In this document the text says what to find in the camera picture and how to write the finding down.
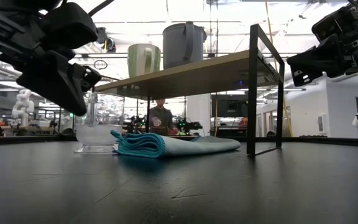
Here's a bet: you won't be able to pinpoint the black table frame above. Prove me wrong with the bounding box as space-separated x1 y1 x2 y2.
0 134 358 147

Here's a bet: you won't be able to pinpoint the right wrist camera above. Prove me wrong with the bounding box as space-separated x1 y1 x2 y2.
311 14 345 43

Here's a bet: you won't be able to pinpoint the wooden shelf black legs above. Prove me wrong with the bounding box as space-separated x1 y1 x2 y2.
94 24 285 156

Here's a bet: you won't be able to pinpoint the folded blue-edged cloth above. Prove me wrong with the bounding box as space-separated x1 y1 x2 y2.
109 129 242 159

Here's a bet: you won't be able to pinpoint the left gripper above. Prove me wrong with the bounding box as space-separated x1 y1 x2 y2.
0 11 88 117

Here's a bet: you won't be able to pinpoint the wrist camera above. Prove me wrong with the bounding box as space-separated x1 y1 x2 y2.
311 14 345 43
40 2 99 50

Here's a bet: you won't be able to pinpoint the black monitor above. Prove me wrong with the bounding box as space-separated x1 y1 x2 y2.
211 94 249 118

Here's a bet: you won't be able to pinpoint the white mug green inside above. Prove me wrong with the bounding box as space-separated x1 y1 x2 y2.
127 43 162 78

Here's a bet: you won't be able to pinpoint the clear glass mug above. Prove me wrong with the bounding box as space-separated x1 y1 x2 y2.
74 91 126 155

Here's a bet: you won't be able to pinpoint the grey plastic mug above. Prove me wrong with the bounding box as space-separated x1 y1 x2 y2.
162 21 208 70

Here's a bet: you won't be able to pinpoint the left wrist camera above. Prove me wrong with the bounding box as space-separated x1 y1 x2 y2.
40 2 99 50

